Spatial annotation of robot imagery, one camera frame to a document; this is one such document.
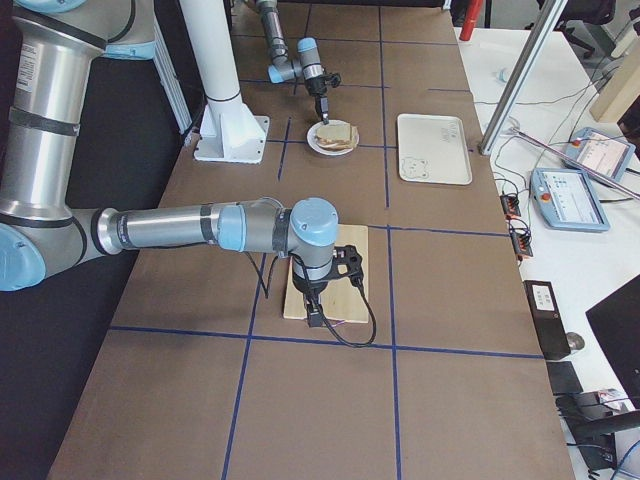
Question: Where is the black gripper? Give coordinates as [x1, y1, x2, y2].
[292, 273, 329, 328]
[306, 75, 330, 125]

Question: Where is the brown bread slice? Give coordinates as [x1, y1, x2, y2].
[315, 122, 352, 145]

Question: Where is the white round plate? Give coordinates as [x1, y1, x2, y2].
[307, 120, 359, 156]

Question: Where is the bread slice on plate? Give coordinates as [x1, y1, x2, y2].
[315, 123, 358, 151]

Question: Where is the wooden cutting board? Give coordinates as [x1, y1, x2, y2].
[283, 224, 370, 324]

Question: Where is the cream bear tray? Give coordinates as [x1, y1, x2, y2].
[397, 113, 472, 186]

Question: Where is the red cylinder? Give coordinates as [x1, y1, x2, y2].
[459, 0, 484, 42]

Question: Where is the orange black adapter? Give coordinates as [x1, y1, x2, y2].
[509, 227, 533, 260]
[500, 194, 521, 219]

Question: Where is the black box with label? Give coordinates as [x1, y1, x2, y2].
[523, 280, 571, 360]

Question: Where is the near teach pendant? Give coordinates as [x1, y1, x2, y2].
[530, 168, 610, 233]

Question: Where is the teach pendant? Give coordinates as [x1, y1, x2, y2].
[530, 168, 610, 233]
[565, 127, 636, 181]

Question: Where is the far teach pendant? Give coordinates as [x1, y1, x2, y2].
[565, 127, 636, 181]

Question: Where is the black monitor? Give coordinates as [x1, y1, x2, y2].
[586, 285, 639, 408]

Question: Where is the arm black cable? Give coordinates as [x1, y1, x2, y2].
[249, 249, 378, 348]

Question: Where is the white pedestal column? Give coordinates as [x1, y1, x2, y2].
[180, 0, 270, 164]

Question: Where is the aluminium frame post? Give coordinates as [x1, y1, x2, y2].
[479, 0, 568, 156]

